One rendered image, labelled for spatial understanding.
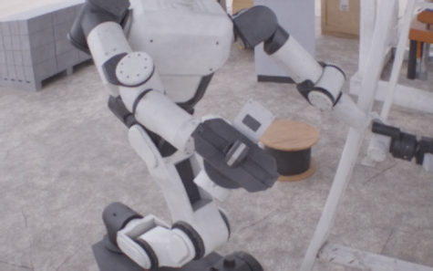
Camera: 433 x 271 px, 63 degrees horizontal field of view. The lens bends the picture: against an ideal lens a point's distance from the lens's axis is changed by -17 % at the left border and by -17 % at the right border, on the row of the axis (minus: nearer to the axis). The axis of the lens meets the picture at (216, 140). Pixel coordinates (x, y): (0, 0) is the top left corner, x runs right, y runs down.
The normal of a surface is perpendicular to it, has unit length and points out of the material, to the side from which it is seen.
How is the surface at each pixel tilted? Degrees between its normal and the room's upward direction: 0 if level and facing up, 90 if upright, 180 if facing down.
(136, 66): 38
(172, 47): 107
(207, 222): 58
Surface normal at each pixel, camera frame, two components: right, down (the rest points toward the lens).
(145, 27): -0.11, 0.15
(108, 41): -0.12, -0.43
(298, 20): -0.20, 0.44
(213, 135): 0.01, -0.11
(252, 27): 0.17, 0.25
